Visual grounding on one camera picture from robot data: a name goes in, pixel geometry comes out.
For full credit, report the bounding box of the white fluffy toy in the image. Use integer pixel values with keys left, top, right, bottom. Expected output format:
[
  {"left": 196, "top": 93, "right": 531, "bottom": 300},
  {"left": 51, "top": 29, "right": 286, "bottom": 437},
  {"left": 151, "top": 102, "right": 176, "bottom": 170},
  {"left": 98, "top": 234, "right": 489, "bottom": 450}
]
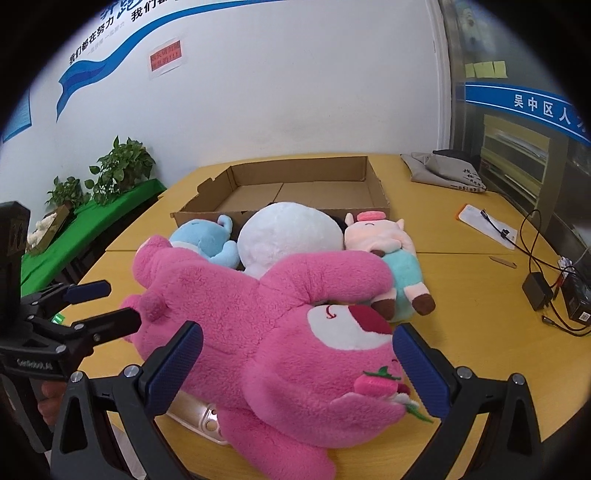
[{"left": 28, "top": 212, "right": 63, "bottom": 246}]

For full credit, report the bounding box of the white round plush toy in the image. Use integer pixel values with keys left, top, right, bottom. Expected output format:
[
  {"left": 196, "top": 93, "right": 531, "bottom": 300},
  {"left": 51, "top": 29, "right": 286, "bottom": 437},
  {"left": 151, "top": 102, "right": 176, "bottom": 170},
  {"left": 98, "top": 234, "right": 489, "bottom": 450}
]
[{"left": 237, "top": 202, "right": 347, "bottom": 280}]

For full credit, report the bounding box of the pink pig plush toy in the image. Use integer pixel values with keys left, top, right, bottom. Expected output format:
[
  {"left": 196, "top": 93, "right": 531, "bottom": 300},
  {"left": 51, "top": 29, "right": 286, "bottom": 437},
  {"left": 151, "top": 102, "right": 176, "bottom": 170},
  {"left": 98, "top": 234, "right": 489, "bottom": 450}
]
[{"left": 344, "top": 211, "right": 437, "bottom": 324}]

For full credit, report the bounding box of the cardboard box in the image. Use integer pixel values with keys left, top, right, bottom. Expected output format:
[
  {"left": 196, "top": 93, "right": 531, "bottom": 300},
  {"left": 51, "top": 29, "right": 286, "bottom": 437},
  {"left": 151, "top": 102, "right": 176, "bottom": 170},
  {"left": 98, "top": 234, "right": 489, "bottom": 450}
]
[{"left": 171, "top": 155, "right": 393, "bottom": 243}]

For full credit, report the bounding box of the black power adapter with cables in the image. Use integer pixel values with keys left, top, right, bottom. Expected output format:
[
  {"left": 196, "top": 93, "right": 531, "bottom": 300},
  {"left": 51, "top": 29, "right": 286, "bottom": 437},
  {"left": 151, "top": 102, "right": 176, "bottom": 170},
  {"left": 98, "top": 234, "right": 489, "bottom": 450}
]
[{"left": 521, "top": 210, "right": 591, "bottom": 339}]

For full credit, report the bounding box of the white card with orange edge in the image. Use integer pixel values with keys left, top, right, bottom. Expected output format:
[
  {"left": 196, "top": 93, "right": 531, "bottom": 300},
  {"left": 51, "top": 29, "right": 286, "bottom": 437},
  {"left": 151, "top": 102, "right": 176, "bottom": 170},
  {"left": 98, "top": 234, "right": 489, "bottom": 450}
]
[{"left": 455, "top": 204, "right": 516, "bottom": 251}]

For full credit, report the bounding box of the yellow shelf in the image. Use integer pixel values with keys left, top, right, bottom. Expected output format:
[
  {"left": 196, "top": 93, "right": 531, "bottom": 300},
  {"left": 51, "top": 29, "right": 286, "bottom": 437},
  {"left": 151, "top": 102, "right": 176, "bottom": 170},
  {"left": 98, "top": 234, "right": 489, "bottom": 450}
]
[{"left": 480, "top": 113, "right": 555, "bottom": 209}]

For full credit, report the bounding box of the blue window stripe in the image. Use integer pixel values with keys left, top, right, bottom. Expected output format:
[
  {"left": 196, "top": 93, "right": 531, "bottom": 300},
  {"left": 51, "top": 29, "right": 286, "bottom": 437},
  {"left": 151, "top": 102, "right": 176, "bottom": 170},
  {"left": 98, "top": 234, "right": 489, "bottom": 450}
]
[{"left": 464, "top": 82, "right": 591, "bottom": 147}]

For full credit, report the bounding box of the grey cloth bag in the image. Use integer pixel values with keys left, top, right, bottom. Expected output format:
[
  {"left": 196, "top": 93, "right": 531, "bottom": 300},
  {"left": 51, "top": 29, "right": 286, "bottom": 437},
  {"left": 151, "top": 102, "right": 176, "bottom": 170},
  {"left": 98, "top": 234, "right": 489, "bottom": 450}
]
[{"left": 400, "top": 152, "right": 490, "bottom": 195}]

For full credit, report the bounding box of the blue wave wall banner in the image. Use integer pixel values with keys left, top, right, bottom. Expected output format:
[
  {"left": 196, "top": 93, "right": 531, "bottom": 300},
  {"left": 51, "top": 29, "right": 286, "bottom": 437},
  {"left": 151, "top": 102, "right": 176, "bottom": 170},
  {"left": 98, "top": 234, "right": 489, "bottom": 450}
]
[{"left": 55, "top": 0, "right": 324, "bottom": 123}]

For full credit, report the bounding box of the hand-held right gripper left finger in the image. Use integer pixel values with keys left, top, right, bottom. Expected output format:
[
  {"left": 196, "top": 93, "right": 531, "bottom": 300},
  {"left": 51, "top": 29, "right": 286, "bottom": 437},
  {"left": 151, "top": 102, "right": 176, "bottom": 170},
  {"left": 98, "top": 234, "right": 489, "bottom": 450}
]
[{"left": 50, "top": 320, "right": 204, "bottom": 480}]

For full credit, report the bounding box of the blue plush toy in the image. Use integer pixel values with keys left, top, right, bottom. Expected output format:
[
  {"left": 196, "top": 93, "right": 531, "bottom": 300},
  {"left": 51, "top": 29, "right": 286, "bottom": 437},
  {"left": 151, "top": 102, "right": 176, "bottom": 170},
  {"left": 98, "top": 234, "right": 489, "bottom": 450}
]
[{"left": 168, "top": 215, "right": 241, "bottom": 268}]

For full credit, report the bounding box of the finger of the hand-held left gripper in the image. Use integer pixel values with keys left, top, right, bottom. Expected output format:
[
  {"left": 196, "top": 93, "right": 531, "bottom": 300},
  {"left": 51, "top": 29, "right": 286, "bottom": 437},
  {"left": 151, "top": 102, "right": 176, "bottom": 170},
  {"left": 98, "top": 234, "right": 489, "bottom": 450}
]
[
  {"left": 62, "top": 280, "right": 112, "bottom": 305},
  {"left": 69, "top": 308, "right": 142, "bottom": 346}
]

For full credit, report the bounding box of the red paper wall notice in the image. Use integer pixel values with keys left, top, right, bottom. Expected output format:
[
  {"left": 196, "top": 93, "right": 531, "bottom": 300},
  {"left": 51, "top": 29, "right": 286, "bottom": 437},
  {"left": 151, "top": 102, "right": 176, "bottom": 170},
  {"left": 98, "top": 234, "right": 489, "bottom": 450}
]
[{"left": 148, "top": 38, "right": 184, "bottom": 76}]

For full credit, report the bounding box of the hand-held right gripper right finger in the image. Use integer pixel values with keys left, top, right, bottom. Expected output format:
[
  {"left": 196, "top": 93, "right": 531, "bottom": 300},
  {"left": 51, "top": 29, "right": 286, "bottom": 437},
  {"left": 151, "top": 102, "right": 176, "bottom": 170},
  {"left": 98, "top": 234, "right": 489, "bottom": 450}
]
[{"left": 392, "top": 323, "right": 542, "bottom": 480}]

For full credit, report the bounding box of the pink bear plush toy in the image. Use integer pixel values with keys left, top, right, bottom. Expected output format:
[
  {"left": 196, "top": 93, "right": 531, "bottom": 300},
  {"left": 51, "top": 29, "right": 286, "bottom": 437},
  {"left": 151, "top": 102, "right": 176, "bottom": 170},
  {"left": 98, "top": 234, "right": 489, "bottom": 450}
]
[{"left": 121, "top": 234, "right": 437, "bottom": 480}]

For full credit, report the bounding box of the short black cable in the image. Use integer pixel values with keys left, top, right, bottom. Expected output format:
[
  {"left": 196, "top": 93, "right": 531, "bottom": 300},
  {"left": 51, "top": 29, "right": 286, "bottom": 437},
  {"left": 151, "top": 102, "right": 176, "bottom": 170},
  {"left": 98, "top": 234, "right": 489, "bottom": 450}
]
[{"left": 480, "top": 210, "right": 513, "bottom": 241}]

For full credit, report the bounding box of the black cloth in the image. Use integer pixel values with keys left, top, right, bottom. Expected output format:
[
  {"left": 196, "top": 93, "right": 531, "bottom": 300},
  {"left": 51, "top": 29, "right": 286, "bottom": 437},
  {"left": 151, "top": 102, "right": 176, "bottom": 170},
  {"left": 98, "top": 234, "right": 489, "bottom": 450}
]
[{"left": 431, "top": 148, "right": 481, "bottom": 163}]

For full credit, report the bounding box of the small black box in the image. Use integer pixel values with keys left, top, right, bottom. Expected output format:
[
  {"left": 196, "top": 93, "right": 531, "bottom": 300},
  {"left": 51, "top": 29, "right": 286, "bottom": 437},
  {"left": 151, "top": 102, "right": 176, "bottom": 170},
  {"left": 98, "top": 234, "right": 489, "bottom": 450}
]
[{"left": 567, "top": 272, "right": 591, "bottom": 326}]

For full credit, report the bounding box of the clear phone case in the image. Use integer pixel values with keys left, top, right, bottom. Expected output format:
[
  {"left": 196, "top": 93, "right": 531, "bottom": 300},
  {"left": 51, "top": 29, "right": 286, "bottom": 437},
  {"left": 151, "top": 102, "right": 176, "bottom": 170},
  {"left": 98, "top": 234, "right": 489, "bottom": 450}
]
[{"left": 166, "top": 390, "right": 232, "bottom": 446}]

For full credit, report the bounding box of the small potted plant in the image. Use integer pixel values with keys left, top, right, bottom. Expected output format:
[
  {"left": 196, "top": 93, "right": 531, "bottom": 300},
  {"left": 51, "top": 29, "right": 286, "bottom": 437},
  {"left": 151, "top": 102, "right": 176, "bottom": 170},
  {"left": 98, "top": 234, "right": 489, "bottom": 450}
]
[{"left": 46, "top": 176, "right": 89, "bottom": 209}]

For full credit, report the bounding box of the large potted plant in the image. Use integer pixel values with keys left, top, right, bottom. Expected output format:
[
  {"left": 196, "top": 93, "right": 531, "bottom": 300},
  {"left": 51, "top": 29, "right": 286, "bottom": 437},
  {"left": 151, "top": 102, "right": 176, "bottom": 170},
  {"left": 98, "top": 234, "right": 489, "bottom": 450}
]
[{"left": 84, "top": 136, "right": 156, "bottom": 205}]

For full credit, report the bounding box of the green table cloth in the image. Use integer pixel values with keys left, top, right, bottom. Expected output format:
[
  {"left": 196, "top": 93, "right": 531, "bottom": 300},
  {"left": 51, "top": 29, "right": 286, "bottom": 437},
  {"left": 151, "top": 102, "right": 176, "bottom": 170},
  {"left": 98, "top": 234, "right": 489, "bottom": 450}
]
[{"left": 21, "top": 179, "right": 167, "bottom": 296}]

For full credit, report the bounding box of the blue framed wall poster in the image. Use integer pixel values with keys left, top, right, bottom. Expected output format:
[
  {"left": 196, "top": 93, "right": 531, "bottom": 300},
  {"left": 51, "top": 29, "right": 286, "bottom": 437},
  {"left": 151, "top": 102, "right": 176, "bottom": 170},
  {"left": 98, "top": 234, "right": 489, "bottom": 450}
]
[{"left": 2, "top": 90, "right": 33, "bottom": 144}]

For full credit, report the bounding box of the person's left hand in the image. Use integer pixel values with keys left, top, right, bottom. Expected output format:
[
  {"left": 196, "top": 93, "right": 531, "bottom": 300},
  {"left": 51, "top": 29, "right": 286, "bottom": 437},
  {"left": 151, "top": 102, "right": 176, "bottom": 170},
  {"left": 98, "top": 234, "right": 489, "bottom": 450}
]
[{"left": 41, "top": 381, "right": 70, "bottom": 428}]

